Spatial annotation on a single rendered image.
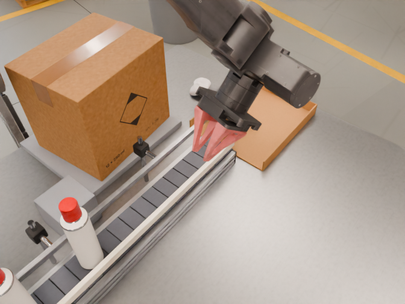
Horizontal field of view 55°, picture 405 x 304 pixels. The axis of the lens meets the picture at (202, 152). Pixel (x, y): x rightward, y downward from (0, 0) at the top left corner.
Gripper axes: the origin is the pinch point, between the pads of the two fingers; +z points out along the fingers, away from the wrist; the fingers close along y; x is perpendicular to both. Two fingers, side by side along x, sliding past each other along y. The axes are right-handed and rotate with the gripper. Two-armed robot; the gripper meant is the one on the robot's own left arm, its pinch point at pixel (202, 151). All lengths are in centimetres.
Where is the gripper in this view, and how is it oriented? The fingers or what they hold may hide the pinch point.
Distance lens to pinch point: 64.8
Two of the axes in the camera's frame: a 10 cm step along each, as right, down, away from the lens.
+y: 6.5, 5.7, -5.0
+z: -4.9, 8.2, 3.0
